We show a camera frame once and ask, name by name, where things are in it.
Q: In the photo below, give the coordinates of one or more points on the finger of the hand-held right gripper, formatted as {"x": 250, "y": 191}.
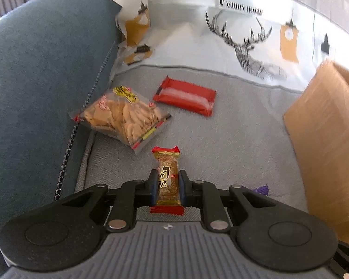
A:
{"x": 341, "y": 258}

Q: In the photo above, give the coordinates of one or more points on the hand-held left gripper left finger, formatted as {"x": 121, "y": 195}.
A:
{"x": 154, "y": 190}

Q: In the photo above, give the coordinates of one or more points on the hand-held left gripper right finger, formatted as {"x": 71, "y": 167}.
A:
{"x": 182, "y": 190}

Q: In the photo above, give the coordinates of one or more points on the peanut candy bar red wrapper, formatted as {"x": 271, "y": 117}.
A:
{"x": 168, "y": 180}

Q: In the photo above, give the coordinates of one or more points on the clear cracker bag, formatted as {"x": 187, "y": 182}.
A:
{"x": 125, "y": 116}

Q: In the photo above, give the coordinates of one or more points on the purple snack packet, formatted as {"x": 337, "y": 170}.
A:
{"x": 262, "y": 190}

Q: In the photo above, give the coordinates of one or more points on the red wafer packet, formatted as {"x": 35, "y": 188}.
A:
{"x": 186, "y": 96}

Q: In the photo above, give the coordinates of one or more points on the deer print sofa cover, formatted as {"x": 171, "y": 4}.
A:
{"x": 244, "y": 49}

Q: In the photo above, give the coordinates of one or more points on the blue-grey sofa armrest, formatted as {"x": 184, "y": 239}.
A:
{"x": 35, "y": 93}

